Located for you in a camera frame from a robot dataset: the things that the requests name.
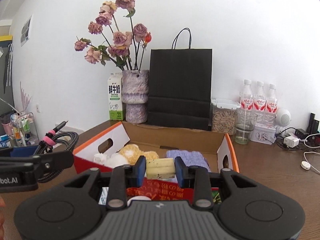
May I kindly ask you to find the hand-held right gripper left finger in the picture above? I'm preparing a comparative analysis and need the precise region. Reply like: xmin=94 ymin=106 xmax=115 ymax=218
xmin=64 ymin=156 xmax=147 ymax=210

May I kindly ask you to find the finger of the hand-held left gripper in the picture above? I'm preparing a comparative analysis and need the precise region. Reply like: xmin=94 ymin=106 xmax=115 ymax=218
xmin=0 ymin=146 xmax=40 ymax=158
xmin=0 ymin=152 xmax=75 ymax=182

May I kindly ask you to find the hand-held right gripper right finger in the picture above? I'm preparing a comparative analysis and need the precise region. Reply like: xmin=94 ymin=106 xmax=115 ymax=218
xmin=174 ymin=157 xmax=258 ymax=209

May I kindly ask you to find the purple fabric pouch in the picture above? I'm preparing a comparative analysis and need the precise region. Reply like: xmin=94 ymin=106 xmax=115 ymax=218
xmin=165 ymin=149 xmax=212 ymax=180

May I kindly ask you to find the yellow plush toy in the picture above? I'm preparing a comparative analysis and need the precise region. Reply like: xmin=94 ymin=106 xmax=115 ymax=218
xmin=119 ymin=144 xmax=160 ymax=167

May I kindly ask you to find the white cloth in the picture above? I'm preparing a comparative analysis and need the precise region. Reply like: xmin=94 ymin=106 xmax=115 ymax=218
xmin=94 ymin=152 xmax=125 ymax=169

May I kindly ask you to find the grey braided cable coil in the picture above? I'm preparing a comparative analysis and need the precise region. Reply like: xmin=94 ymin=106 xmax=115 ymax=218
xmin=35 ymin=120 xmax=79 ymax=183

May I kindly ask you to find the red cardboard box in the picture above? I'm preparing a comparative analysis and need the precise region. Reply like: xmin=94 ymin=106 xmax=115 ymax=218
xmin=72 ymin=121 xmax=240 ymax=205

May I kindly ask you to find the white plastic wipes box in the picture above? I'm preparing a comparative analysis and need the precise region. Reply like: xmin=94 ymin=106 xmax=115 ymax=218
xmin=98 ymin=187 xmax=110 ymax=205

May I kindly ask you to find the clear container of seeds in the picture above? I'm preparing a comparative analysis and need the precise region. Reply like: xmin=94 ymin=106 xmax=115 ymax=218
xmin=211 ymin=99 xmax=240 ymax=135

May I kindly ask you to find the pink bin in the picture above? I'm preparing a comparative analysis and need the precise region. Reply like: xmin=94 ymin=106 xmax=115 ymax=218
xmin=1 ymin=121 xmax=13 ymax=135

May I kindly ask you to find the dark board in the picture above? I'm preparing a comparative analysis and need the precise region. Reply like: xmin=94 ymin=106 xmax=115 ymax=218
xmin=0 ymin=40 xmax=14 ymax=120

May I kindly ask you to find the clear drinking glass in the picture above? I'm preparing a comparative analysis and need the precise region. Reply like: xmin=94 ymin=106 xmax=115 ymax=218
xmin=234 ymin=109 xmax=258 ymax=145

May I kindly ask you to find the purple textured vase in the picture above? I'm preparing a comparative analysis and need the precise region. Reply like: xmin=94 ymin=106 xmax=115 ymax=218
xmin=122 ymin=69 xmax=150 ymax=124

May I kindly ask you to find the white green milk carton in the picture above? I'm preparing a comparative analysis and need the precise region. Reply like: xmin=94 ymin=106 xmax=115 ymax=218
xmin=107 ymin=72 xmax=125 ymax=121

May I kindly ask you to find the white printed tin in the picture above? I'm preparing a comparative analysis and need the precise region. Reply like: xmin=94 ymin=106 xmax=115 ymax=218
xmin=250 ymin=124 xmax=277 ymax=145

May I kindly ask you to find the black paper bag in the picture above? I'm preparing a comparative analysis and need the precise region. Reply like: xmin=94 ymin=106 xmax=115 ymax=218
xmin=146 ymin=28 xmax=213 ymax=131

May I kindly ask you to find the red label water bottle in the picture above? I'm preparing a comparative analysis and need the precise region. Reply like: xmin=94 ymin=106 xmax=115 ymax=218
xmin=266 ymin=84 xmax=278 ymax=117
xmin=254 ymin=81 xmax=267 ymax=114
xmin=240 ymin=79 xmax=254 ymax=110

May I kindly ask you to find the white charger plug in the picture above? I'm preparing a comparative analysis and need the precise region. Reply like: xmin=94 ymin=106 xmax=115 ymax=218
xmin=284 ymin=135 xmax=299 ymax=148

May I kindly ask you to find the white round device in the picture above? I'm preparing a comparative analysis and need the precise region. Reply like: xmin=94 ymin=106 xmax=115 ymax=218
xmin=275 ymin=108 xmax=292 ymax=133

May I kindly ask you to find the bunch of dried pink roses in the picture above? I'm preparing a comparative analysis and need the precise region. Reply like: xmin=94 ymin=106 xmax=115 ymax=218
xmin=74 ymin=0 xmax=152 ymax=71

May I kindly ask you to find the black upright device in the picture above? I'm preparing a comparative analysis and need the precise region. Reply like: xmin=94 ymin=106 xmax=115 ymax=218
xmin=309 ymin=112 xmax=320 ymax=134

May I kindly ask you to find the metal wire rack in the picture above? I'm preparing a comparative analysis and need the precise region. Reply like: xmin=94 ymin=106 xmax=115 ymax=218
xmin=11 ymin=112 xmax=40 ymax=147

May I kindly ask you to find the white wall panel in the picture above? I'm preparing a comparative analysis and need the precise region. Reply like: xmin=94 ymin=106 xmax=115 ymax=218
xmin=61 ymin=127 xmax=85 ymax=134

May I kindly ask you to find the pink feather wall decal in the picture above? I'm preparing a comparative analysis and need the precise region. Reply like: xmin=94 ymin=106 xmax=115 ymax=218
xmin=19 ymin=81 xmax=33 ymax=110

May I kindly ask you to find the wall paper sheet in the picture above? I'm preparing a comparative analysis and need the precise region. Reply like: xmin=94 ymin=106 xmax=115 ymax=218
xmin=20 ymin=15 xmax=33 ymax=47

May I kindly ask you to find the white cable with puck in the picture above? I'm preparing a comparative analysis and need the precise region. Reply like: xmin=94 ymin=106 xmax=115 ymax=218
xmin=300 ymin=151 xmax=320 ymax=174

